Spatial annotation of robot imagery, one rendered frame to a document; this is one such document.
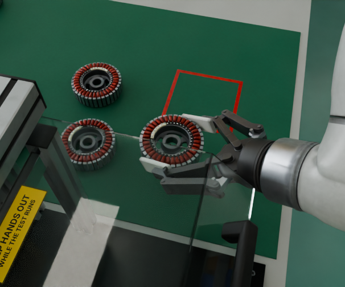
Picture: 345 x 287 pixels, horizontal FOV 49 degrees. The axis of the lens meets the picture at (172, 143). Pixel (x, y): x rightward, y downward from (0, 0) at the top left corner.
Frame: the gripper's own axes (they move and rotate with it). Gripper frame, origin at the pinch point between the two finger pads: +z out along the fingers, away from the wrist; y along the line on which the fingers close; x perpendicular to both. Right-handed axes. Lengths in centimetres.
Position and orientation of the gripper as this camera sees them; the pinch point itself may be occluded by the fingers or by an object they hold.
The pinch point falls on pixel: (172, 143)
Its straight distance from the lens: 66.3
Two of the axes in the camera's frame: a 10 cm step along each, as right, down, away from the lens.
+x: -3.9, -7.3, -5.6
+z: -6.9, -1.7, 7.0
